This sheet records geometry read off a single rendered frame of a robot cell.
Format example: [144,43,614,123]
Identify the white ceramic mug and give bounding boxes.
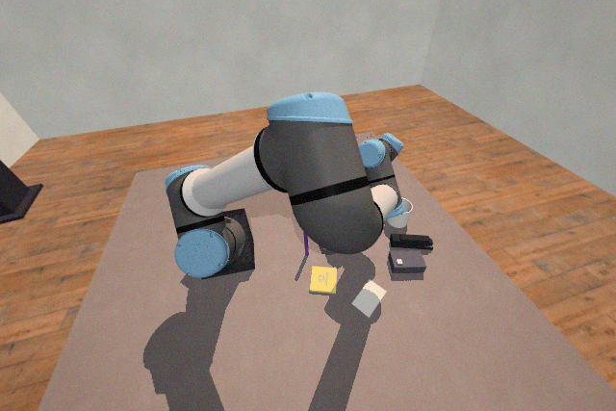
[386,198,413,228]

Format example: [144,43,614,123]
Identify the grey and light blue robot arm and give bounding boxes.
[166,92,404,278]

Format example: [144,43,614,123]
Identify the yellow sticky note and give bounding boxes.
[310,266,337,294]

